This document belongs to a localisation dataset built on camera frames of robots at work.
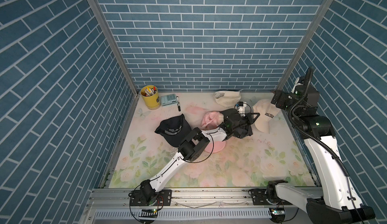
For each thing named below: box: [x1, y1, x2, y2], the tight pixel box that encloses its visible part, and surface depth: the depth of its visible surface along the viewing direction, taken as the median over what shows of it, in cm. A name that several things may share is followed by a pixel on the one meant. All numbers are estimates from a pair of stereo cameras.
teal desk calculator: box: [160, 93, 178, 107], surface depth 114 cm
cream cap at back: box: [213, 90, 242, 108], surface depth 110 cm
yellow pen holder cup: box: [140, 84, 161, 110], surface depth 107 cm
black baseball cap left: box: [154, 113, 192, 148], surface depth 98 cm
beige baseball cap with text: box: [252, 98, 282, 134], surface depth 90 cm
